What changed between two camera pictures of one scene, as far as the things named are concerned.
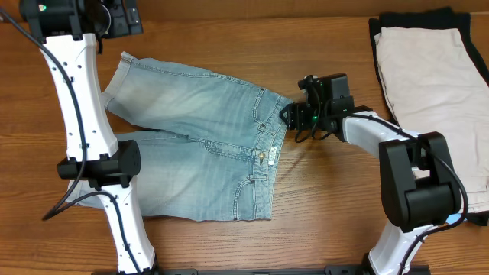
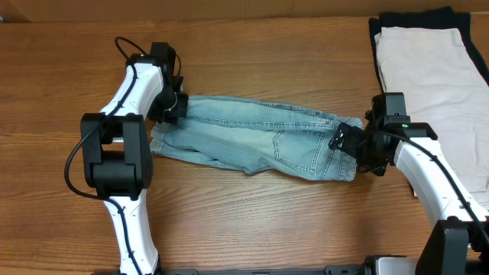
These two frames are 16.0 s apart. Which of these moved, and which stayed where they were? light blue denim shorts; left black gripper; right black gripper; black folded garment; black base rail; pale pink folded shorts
Moved: light blue denim shorts; left black gripper; right black gripper
Stayed: pale pink folded shorts; black base rail; black folded garment
